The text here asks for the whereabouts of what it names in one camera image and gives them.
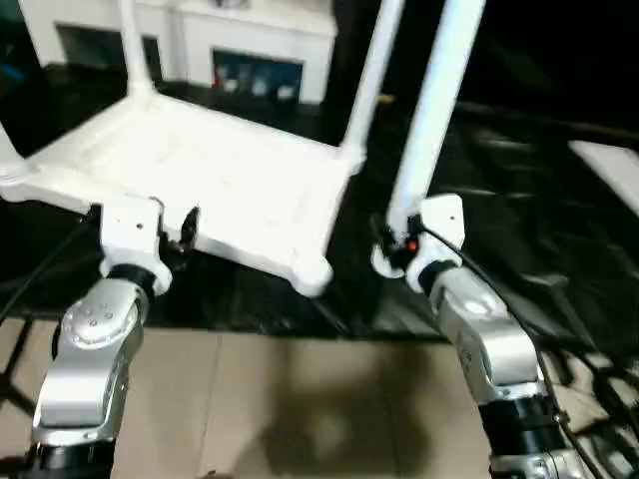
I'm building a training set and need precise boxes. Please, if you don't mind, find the white plastic table leg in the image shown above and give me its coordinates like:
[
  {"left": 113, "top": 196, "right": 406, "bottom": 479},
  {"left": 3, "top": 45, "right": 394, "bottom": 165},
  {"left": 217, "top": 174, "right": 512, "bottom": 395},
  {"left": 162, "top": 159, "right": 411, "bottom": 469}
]
[
  {"left": 0, "top": 122, "right": 27, "bottom": 187},
  {"left": 116, "top": 0, "right": 158, "bottom": 105},
  {"left": 370, "top": 0, "right": 488, "bottom": 279},
  {"left": 337, "top": 0, "right": 407, "bottom": 152}
]

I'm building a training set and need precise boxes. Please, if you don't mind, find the white glass-door cabinet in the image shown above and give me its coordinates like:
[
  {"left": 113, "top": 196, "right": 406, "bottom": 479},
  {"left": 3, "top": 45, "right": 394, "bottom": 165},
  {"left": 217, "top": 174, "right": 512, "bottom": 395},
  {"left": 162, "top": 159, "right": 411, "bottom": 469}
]
[{"left": 19, "top": 0, "right": 337, "bottom": 109}]

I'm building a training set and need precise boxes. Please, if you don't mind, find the white flat board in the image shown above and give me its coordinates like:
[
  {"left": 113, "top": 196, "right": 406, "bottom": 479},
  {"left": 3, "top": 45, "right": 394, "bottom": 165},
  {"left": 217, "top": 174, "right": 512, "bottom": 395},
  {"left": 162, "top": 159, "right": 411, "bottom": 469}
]
[{"left": 568, "top": 140, "right": 639, "bottom": 219}]

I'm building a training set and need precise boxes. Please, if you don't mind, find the black work mat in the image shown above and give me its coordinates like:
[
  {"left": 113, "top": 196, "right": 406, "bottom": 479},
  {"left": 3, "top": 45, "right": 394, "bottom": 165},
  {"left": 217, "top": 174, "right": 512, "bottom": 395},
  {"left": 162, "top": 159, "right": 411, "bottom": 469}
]
[{"left": 0, "top": 62, "right": 639, "bottom": 346}]

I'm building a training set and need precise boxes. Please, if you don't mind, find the dark low shelf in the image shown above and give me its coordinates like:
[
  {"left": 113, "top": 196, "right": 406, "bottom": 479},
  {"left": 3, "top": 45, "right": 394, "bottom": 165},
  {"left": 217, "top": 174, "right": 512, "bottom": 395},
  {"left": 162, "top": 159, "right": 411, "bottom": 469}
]
[{"left": 457, "top": 101, "right": 639, "bottom": 140}]

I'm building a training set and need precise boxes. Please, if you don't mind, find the white plastic table top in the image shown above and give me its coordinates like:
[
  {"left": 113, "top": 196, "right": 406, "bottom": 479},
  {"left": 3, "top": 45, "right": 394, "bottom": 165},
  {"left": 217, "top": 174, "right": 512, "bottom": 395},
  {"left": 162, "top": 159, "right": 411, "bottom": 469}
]
[{"left": 0, "top": 94, "right": 368, "bottom": 299}]

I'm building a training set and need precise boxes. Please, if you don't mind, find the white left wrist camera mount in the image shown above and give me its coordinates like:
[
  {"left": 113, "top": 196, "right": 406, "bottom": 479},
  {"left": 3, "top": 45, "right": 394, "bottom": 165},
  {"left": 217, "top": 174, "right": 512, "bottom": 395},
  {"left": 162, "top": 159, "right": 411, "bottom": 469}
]
[{"left": 98, "top": 196, "right": 174, "bottom": 296}]

